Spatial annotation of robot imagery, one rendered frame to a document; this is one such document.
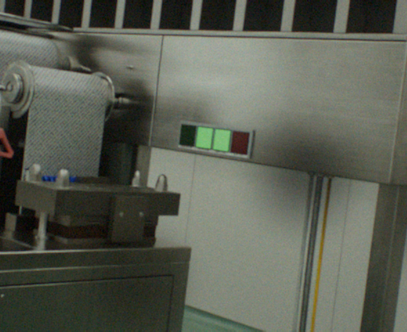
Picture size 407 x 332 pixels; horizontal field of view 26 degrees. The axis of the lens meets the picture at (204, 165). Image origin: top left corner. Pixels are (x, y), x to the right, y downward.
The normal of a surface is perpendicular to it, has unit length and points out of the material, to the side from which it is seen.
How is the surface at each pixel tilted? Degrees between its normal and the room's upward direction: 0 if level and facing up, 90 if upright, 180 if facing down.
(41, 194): 90
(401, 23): 90
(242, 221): 90
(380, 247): 90
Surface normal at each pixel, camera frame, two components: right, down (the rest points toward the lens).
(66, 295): 0.71, 0.13
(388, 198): -0.69, -0.04
